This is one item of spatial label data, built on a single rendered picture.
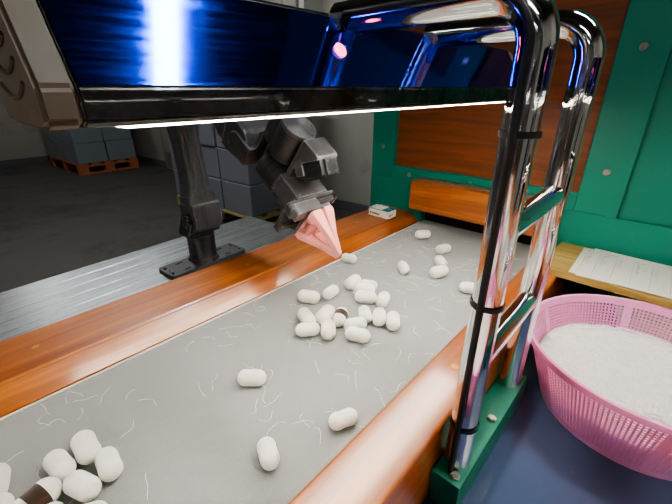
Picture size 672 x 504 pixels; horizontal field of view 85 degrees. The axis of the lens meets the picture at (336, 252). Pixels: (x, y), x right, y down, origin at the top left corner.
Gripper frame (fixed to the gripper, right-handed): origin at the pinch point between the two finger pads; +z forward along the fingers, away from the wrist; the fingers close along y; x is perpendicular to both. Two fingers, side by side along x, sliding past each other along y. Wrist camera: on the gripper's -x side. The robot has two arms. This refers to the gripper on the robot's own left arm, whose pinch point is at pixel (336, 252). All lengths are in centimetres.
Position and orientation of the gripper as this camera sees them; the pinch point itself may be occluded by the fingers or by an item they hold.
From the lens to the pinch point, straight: 58.6
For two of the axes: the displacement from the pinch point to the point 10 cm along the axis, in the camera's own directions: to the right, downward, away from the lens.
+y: 6.7, -3.0, 6.8
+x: -4.7, 5.4, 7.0
